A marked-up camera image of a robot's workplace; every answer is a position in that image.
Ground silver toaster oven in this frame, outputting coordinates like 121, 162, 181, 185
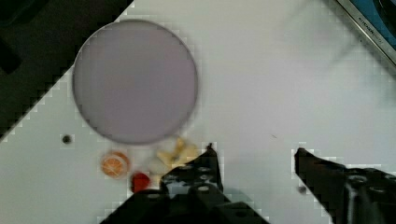
335, 0, 396, 64

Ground toy orange slice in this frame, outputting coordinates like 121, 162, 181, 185
100, 151, 130, 179

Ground small toy strawberry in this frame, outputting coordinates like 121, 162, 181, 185
131, 172, 150, 193

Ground toy peeled banana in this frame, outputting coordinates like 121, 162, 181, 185
148, 136, 199, 187

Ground round grey plate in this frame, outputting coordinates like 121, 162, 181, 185
72, 20, 199, 145

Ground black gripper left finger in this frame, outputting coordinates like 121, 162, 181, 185
100, 146, 270, 224

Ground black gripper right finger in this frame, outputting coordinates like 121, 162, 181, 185
294, 147, 396, 224

